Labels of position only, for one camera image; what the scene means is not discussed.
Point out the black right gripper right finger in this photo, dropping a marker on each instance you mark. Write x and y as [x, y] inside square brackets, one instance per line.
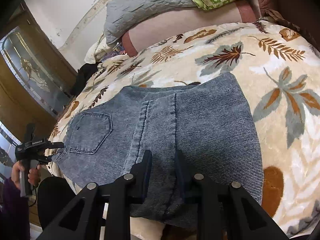
[198, 189]

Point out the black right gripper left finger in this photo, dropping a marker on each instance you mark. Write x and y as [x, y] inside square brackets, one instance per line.
[129, 189]

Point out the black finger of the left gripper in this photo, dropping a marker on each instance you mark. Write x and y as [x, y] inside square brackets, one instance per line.
[54, 145]
[45, 159]

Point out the blue denim pant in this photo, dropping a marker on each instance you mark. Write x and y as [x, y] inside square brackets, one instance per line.
[210, 123]

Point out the person's left hand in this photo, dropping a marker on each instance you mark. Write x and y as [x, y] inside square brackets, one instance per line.
[33, 174]

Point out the wooden door with glass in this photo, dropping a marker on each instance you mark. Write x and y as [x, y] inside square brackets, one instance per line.
[35, 83]

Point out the black cloth at bed edge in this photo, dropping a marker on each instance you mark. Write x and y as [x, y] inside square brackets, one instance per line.
[84, 74]

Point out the white crumpled cloth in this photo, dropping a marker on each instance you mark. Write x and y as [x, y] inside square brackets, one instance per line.
[97, 51]

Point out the cream leaf-print blanket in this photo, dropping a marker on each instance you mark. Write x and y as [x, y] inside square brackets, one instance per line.
[278, 71]

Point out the grey quilted pillow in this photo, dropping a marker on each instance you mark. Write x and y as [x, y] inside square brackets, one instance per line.
[121, 15]

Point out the pink bolster cushion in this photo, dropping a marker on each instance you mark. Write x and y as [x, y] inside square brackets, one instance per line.
[172, 23]

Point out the brown sofa with ruffle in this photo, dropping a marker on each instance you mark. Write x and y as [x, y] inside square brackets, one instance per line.
[302, 13]

